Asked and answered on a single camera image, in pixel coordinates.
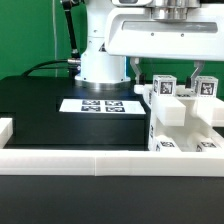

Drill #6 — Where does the white tagged flat board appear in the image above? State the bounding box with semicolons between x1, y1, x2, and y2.
59;99;145;115

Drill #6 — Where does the white chair seat part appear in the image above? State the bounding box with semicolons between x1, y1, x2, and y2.
147;94;218;152

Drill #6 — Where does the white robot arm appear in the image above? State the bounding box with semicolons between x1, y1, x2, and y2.
77;0;224;88

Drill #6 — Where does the white tagged cube nut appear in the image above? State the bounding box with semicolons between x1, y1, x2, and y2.
153;75;177;96
195;76;218;97

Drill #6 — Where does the black cable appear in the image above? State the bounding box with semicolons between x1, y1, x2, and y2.
21;59;81;78

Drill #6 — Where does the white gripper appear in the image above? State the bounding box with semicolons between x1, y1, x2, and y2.
105;6;224;89

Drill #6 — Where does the white fence frame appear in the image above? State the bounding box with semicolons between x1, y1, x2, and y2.
0;118;224;177

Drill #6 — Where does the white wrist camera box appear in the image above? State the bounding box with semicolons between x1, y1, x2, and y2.
112;0;153;7

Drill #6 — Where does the white short tagged block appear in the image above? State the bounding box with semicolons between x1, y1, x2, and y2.
154;135;180;153

